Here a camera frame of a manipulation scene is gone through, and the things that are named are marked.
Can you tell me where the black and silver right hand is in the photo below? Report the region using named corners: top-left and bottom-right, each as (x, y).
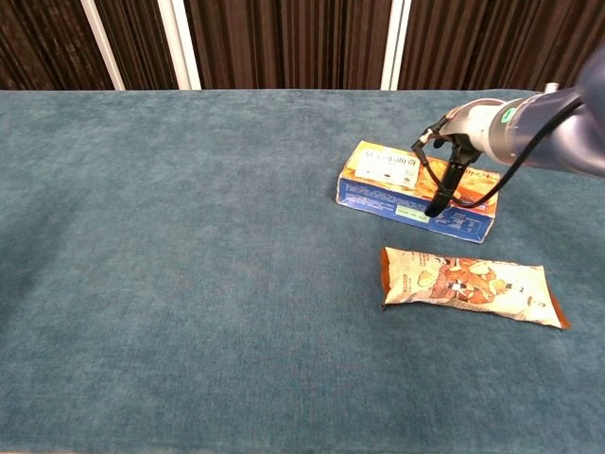
top-left (410, 97), bottom-right (493, 218)

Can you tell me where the orange blue snack box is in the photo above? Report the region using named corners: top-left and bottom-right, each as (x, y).
top-left (335, 139), bottom-right (502, 245)

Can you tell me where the beige and brown snack packet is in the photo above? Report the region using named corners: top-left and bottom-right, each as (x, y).
top-left (379, 246), bottom-right (572, 331)

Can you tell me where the blue plush table cloth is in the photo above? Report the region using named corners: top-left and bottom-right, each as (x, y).
top-left (0, 88), bottom-right (605, 454)

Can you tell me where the black right hand cable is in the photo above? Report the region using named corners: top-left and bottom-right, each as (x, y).
top-left (409, 96), bottom-right (587, 209)

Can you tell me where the wide white partition post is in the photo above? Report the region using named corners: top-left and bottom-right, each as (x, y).
top-left (157, 0), bottom-right (203, 91)

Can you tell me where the thin white partition post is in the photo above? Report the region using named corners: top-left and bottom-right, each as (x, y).
top-left (78, 0), bottom-right (127, 92)

